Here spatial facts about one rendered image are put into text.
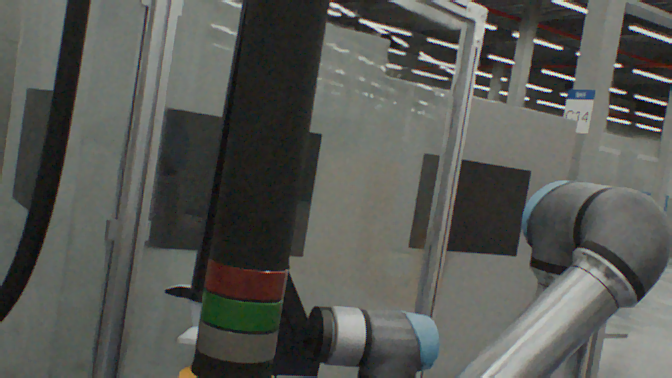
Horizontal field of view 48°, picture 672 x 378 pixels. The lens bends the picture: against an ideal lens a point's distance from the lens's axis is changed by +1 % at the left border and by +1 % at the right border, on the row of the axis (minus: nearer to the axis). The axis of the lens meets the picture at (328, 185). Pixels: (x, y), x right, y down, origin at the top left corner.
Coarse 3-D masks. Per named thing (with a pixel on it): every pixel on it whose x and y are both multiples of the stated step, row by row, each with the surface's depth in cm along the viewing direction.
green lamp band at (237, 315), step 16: (208, 304) 30; (224, 304) 30; (240, 304) 30; (256, 304) 30; (272, 304) 30; (208, 320) 30; (224, 320) 30; (240, 320) 30; (256, 320) 30; (272, 320) 30
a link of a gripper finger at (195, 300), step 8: (168, 288) 96; (176, 288) 95; (184, 288) 95; (176, 296) 95; (184, 296) 95; (192, 296) 95; (200, 296) 95; (192, 304) 96; (200, 304) 96; (192, 312) 97; (192, 320) 97
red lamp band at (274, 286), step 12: (216, 264) 30; (216, 276) 30; (228, 276) 30; (240, 276) 30; (252, 276) 30; (264, 276) 30; (276, 276) 30; (216, 288) 30; (228, 288) 30; (240, 288) 30; (252, 288) 30; (264, 288) 30; (276, 288) 30
